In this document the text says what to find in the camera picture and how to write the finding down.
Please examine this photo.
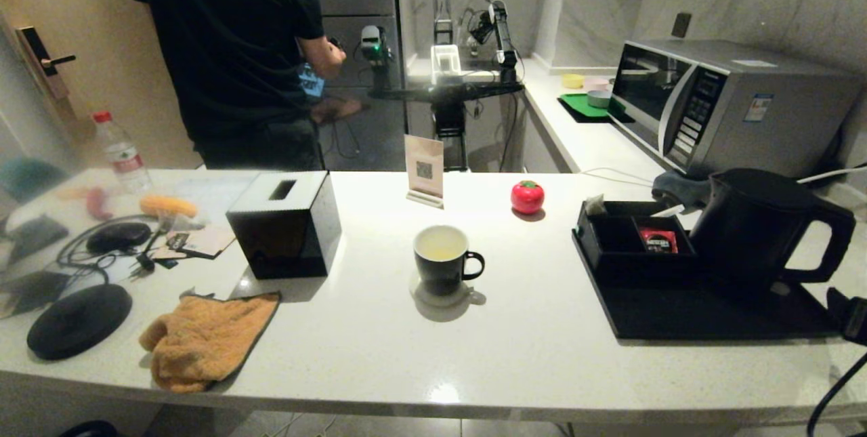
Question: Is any black electric kettle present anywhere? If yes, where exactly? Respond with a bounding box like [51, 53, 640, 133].
[688, 168, 856, 295]

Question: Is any black serving tray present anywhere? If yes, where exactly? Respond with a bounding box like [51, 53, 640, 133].
[571, 230, 844, 341]

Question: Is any red Nescafe coffee sachet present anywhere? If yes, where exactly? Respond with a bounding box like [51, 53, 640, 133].
[638, 228, 678, 254]

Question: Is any dark grey cloth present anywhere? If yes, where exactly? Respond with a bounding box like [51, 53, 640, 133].
[652, 171, 712, 214]

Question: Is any silver microwave oven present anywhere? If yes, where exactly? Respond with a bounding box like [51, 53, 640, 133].
[608, 39, 864, 180]

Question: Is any black compartment box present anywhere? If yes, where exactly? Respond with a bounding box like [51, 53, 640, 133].
[576, 201, 698, 285]

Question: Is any green tray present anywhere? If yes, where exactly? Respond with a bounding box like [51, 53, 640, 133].
[557, 93, 627, 125]

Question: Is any red tomato-shaped timer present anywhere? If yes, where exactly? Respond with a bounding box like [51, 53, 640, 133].
[510, 180, 545, 215]

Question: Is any black mug white inside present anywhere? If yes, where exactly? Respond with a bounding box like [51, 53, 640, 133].
[413, 225, 486, 297]

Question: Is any white round coaster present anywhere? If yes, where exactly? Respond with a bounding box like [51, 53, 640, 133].
[409, 273, 475, 308]

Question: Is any QR code sign stand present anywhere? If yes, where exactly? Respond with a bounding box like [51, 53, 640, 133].
[404, 134, 446, 210]

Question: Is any black rig stand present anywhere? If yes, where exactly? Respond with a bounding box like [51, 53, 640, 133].
[369, 80, 526, 172]

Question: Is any white rig box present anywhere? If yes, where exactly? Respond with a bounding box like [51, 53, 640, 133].
[431, 45, 463, 85]

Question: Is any black tissue box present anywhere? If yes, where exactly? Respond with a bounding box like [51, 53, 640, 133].
[226, 171, 343, 280]

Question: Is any orange towel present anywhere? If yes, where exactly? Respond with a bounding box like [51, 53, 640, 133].
[139, 291, 282, 394]

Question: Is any person in black shirt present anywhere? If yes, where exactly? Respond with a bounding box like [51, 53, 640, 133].
[129, 0, 346, 171]

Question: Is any yellow toy corn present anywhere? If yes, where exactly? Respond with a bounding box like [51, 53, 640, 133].
[140, 195, 198, 219]

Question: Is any black oval mouse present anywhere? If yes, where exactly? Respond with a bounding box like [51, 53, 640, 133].
[87, 222, 152, 255]

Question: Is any red-capped water bottle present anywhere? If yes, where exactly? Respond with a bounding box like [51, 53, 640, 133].
[93, 111, 153, 194]

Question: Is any red chili pepper toy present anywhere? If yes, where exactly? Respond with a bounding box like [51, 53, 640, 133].
[86, 187, 116, 221]

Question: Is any black round kettle base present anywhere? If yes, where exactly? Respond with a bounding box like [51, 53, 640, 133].
[26, 283, 133, 361]

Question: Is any black rounded floor object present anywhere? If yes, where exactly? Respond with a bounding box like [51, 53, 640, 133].
[60, 420, 119, 437]

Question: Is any black pouch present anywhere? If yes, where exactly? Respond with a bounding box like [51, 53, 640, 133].
[0, 215, 70, 263]

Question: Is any teal rounded object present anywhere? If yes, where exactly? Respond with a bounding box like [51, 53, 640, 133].
[0, 157, 68, 204]

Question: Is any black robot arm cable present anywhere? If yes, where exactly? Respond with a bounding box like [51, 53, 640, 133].
[806, 352, 867, 437]

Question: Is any thick white power cable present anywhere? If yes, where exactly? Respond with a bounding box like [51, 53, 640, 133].
[798, 165, 867, 186]

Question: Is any thin white cable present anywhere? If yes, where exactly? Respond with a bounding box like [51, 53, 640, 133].
[580, 167, 668, 187]

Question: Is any grey upright rig post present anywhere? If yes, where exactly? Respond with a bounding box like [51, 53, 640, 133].
[431, 0, 453, 46]

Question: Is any black cable with plug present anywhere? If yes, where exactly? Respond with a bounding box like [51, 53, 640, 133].
[56, 215, 163, 275]

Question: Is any black door lock handle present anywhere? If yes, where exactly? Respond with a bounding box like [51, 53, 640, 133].
[16, 26, 77, 100]

